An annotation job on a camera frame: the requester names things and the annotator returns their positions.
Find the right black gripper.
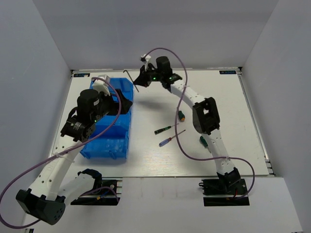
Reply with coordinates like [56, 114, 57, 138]
[133, 65, 163, 88]

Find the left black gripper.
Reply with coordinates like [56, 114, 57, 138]
[91, 88, 133, 122]

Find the brown hex key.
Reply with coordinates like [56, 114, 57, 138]
[123, 69, 139, 93]

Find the black green precision screwdriver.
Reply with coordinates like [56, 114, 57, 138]
[154, 123, 178, 135]

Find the blue red screwdriver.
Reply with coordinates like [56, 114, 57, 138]
[158, 130, 186, 147]

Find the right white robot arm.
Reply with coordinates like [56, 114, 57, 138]
[134, 54, 241, 194]

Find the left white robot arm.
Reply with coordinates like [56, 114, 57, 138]
[16, 89, 133, 225]

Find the blue plastic bin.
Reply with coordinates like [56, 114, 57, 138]
[80, 77, 134, 160]

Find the green orange stubby screwdriver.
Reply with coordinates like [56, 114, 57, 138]
[178, 110, 185, 122]

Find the left blue corner label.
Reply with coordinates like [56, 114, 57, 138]
[73, 73, 90, 77]

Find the blue corner label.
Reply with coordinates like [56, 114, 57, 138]
[73, 73, 90, 77]
[219, 70, 237, 75]

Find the right blue corner label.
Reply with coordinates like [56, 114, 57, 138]
[219, 70, 237, 75]

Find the dark green stubby screwdriver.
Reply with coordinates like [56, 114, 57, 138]
[200, 136, 211, 153]

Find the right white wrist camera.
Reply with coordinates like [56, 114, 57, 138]
[140, 54, 151, 71]

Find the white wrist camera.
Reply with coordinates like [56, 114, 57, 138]
[140, 54, 151, 71]
[90, 75, 110, 96]

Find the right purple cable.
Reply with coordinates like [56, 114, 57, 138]
[143, 47, 256, 200]

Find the purple cable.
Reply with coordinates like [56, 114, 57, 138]
[143, 47, 256, 200]
[0, 77, 122, 229]

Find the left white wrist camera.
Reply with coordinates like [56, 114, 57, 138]
[90, 75, 110, 96]

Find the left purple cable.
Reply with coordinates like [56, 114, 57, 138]
[0, 77, 122, 229]

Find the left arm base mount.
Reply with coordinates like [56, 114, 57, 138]
[71, 178, 122, 206]

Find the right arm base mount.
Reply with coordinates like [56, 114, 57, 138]
[199, 179, 250, 207]

